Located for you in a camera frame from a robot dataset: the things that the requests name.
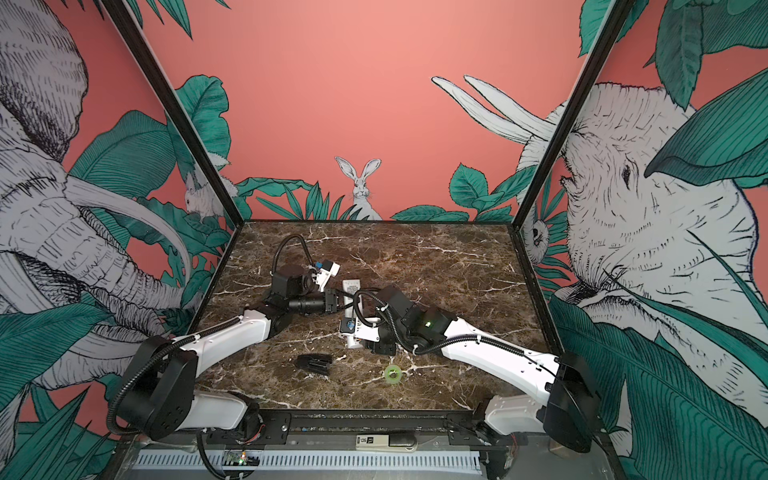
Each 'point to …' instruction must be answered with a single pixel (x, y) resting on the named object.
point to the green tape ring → (397, 377)
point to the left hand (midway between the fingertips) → (357, 299)
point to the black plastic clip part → (317, 363)
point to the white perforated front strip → (353, 462)
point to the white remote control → (350, 287)
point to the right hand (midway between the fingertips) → (359, 330)
